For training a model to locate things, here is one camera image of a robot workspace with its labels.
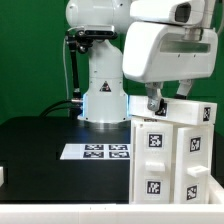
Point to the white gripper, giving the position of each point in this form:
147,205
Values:
154,53

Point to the white box with marker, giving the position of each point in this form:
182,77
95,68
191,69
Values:
176,110

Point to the white cabinet body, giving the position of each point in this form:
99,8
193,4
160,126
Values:
137,120

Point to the white door panel with marker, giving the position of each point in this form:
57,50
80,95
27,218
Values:
193,164

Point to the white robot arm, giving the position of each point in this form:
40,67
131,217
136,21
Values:
105,101

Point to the white base marker plate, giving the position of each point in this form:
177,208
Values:
96,152

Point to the white L-shaped corner fence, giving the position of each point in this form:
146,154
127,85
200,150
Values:
212,213

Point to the white block at left edge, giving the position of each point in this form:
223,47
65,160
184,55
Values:
1,176

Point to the grey depth camera bar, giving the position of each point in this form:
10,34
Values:
100,31

